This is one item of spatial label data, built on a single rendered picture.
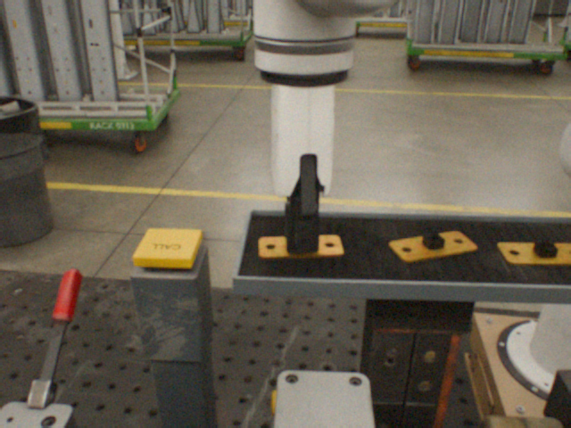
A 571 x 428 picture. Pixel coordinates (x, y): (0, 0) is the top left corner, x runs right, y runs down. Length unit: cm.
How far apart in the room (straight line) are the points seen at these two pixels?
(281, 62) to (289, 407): 27
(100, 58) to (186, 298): 393
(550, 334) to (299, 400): 57
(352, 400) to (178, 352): 22
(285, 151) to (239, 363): 69
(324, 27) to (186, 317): 32
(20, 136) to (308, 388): 252
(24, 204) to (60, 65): 180
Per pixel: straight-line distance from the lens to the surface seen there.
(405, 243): 54
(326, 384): 45
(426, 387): 61
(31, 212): 303
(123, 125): 403
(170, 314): 55
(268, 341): 110
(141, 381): 106
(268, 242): 53
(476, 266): 53
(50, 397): 55
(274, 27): 42
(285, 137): 42
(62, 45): 450
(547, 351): 95
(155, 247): 54
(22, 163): 291
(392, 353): 57
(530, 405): 92
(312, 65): 41
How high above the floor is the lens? 144
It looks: 27 degrees down
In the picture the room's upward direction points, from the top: straight up
